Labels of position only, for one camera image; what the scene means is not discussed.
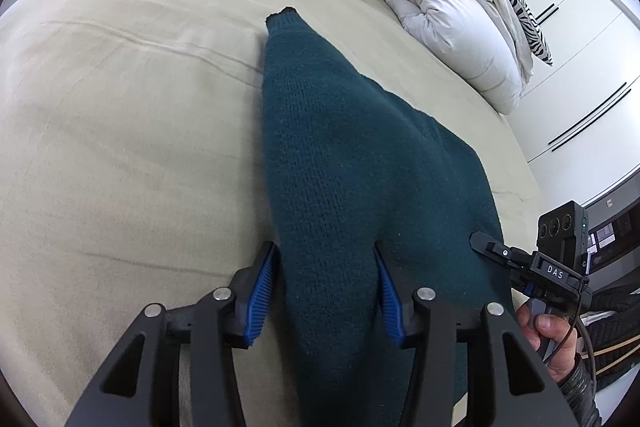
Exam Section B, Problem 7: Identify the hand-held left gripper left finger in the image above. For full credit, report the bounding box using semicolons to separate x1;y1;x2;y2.
65;241;281;427

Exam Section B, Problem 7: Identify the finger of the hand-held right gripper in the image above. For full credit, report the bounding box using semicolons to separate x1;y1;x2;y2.
469;232;536;270

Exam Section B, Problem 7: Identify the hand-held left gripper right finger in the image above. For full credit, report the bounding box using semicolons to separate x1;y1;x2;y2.
372;241;571;427

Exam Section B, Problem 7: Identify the dark green knit sweater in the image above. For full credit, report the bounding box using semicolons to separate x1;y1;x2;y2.
262;7;516;427

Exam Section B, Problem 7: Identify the person's right forearm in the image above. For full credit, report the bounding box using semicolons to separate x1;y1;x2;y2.
554;351;603;427

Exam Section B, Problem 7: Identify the person's right hand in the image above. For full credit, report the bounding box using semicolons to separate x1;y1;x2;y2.
516;299;577;380

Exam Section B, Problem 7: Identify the dark shelf unit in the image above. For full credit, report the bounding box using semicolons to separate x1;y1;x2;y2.
585;199;640;270

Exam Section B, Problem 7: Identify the white wardrobe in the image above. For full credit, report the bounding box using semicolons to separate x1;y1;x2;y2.
510;0;640;168

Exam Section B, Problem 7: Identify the white duvet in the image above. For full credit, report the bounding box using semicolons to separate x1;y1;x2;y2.
382;0;535;115

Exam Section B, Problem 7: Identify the bed with beige sheet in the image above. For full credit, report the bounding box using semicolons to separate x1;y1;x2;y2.
0;0;548;427

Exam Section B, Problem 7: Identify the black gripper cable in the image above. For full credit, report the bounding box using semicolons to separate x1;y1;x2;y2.
574;284;600;380

